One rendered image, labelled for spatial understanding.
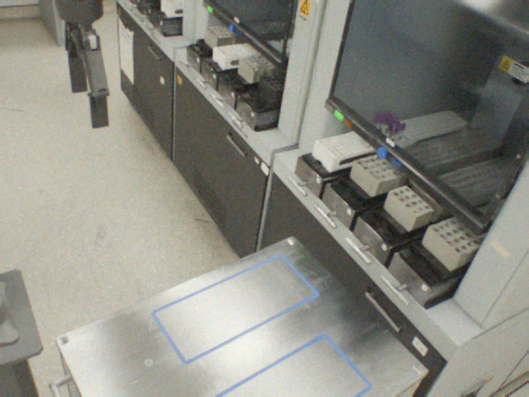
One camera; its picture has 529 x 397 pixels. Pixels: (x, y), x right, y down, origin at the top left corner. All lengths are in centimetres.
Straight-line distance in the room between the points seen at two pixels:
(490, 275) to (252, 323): 57
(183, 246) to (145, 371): 141
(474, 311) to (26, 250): 183
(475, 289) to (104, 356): 86
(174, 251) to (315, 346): 137
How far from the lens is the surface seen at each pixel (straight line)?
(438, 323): 134
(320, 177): 154
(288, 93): 176
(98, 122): 95
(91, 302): 220
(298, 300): 115
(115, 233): 246
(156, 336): 107
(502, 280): 128
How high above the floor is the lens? 170
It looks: 39 degrees down
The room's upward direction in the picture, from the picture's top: 9 degrees clockwise
